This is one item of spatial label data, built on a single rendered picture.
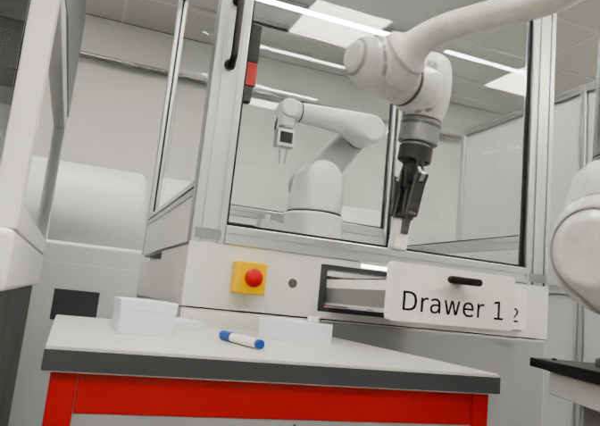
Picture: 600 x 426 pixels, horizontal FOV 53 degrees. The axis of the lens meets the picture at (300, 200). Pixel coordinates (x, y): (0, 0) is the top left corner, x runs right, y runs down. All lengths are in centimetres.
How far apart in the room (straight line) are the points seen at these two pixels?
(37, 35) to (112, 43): 374
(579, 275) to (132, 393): 56
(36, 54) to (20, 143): 16
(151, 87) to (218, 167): 347
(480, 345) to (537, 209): 43
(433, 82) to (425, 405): 71
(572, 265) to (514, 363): 96
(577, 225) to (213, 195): 82
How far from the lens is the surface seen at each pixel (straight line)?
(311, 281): 144
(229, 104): 143
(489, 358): 171
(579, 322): 315
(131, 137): 471
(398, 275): 115
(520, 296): 175
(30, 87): 115
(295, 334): 110
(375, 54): 122
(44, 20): 119
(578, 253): 83
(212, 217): 137
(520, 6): 126
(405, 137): 134
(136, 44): 493
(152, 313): 97
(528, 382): 180
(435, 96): 134
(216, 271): 137
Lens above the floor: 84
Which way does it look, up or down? 9 degrees up
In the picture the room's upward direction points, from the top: 6 degrees clockwise
